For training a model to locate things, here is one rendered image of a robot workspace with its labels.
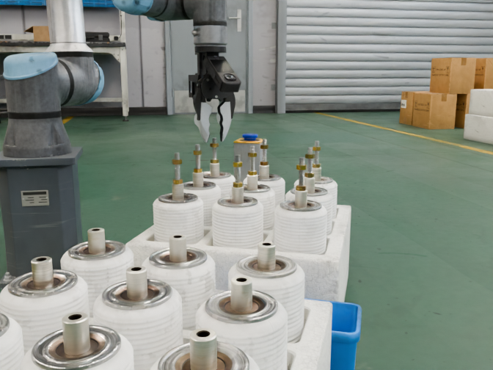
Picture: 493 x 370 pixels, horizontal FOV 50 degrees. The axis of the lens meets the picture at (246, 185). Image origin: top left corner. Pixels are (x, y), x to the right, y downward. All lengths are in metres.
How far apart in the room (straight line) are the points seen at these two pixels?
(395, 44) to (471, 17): 1.04
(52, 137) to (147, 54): 4.91
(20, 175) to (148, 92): 4.95
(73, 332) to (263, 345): 0.18
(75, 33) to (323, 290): 0.87
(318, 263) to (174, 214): 0.28
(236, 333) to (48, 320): 0.21
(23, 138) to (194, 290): 0.72
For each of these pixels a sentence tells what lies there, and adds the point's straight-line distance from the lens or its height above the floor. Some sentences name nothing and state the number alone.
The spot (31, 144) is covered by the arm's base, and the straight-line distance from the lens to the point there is 1.28.
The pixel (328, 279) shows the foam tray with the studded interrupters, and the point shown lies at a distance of 0.92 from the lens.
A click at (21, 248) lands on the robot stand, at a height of 0.09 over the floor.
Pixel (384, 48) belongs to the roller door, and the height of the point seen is 0.75.
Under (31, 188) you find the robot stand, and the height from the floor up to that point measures 0.23.
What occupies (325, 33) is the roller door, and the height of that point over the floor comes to 0.92.
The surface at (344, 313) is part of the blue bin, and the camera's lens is 0.90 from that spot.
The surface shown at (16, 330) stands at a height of 0.25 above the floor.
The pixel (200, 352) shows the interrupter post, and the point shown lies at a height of 0.27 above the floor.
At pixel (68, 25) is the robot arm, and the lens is 1.41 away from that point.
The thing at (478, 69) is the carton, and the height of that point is 0.50.
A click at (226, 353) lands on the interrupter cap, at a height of 0.25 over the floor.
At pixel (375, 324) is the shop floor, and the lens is 1.11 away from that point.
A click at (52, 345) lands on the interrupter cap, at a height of 0.25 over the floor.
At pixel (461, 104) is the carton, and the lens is 5.04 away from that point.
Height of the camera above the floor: 0.49
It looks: 12 degrees down
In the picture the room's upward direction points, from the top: straight up
